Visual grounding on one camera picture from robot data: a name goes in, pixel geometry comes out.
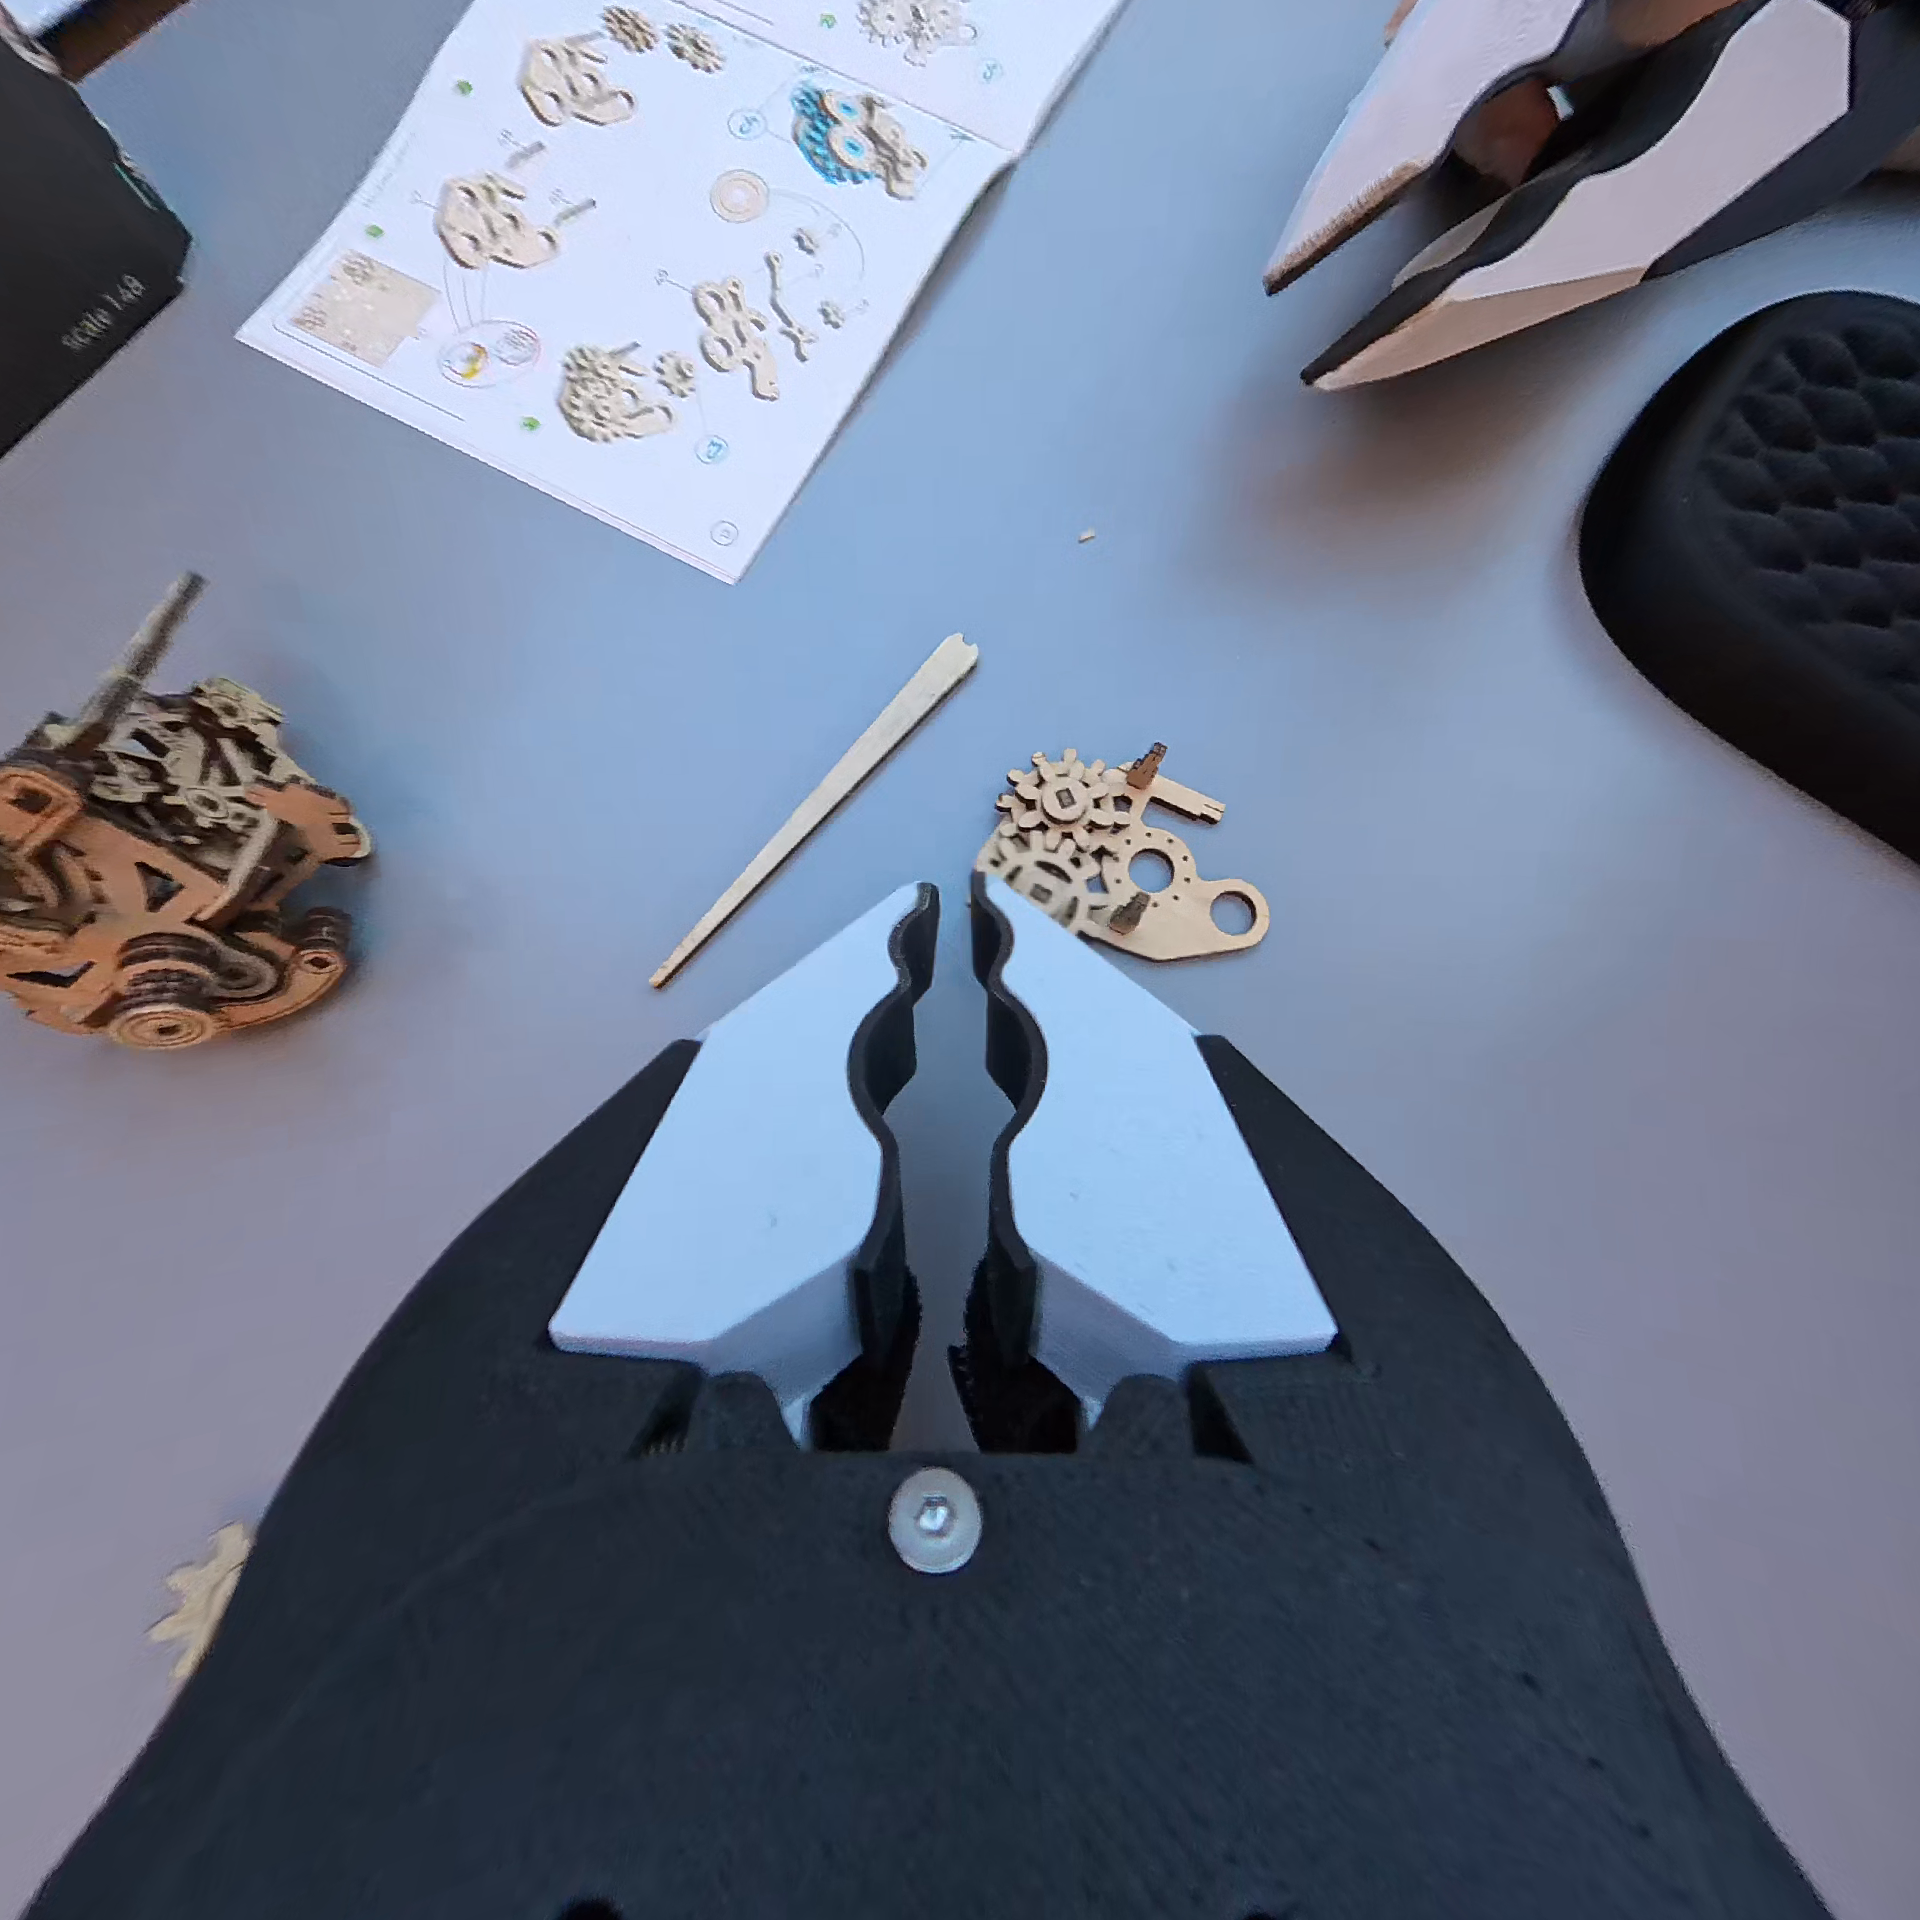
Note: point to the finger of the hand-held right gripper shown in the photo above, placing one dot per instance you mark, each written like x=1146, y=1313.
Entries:
x=1725, y=106
x=1439, y=89

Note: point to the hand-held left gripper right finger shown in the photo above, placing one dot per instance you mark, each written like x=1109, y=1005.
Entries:
x=1169, y=1199

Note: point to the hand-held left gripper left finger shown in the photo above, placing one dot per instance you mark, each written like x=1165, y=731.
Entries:
x=739, y=1199

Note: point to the pointed wooden stick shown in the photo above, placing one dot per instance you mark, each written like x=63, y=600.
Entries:
x=810, y=817

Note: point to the black mesh cushion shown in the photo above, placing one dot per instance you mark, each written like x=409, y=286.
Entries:
x=1771, y=528

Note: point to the black kit box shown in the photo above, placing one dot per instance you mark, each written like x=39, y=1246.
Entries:
x=77, y=226

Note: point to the white instruction booklet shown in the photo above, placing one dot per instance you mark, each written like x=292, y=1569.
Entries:
x=927, y=226

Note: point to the grey desk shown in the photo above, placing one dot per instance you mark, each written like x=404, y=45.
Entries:
x=1349, y=630

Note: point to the small wooden gear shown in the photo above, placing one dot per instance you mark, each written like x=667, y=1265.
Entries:
x=205, y=1599

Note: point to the wooden gear plate assembly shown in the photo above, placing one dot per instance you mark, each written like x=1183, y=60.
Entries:
x=1185, y=931

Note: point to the wooden mechanical model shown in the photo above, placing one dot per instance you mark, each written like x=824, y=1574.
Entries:
x=152, y=903

